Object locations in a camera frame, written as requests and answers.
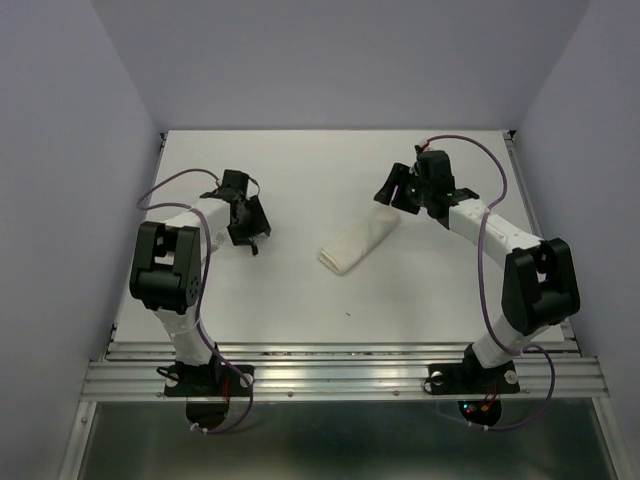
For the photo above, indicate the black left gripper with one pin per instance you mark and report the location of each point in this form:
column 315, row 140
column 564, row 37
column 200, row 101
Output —
column 259, row 225

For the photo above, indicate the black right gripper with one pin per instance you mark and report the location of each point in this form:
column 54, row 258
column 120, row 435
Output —
column 398, row 176

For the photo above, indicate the white cloth napkin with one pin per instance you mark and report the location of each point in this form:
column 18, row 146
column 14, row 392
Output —
column 344, row 252

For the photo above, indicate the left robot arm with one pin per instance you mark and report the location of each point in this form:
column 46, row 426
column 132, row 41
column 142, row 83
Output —
column 169, row 275

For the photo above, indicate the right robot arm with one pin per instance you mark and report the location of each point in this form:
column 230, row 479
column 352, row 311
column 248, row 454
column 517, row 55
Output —
column 539, row 286

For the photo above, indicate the silver fork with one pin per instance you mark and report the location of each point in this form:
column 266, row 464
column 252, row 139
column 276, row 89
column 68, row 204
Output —
column 218, row 241

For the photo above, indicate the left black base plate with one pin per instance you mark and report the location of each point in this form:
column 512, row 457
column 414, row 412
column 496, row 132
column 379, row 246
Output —
column 214, row 380

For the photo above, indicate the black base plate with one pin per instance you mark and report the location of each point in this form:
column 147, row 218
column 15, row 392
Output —
column 214, row 380
column 456, row 379

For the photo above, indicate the aluminium front rail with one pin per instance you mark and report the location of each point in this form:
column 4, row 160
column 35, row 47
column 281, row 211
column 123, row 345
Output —
column 296, row 372

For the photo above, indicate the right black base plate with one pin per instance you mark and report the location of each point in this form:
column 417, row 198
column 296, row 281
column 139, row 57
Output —
column 456, row 379

